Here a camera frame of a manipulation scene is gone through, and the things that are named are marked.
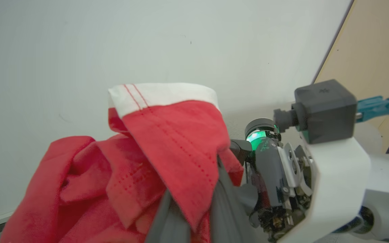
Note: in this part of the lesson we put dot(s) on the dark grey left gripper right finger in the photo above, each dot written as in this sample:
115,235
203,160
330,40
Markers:
226,216

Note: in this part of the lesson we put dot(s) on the beige wooden panel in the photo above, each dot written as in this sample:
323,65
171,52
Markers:
373,54

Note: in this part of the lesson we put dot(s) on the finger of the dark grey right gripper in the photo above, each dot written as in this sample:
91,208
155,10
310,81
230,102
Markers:
240,150

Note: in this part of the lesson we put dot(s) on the dark grey wrist camera box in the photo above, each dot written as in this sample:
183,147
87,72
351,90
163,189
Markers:
326,109

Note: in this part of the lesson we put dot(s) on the red garment with white trim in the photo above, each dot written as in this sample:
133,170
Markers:
167,148

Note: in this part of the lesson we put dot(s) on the white and grey right gripper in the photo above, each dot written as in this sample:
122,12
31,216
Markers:
336,182

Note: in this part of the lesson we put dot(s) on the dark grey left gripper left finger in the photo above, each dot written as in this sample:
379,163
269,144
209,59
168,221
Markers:
169,226

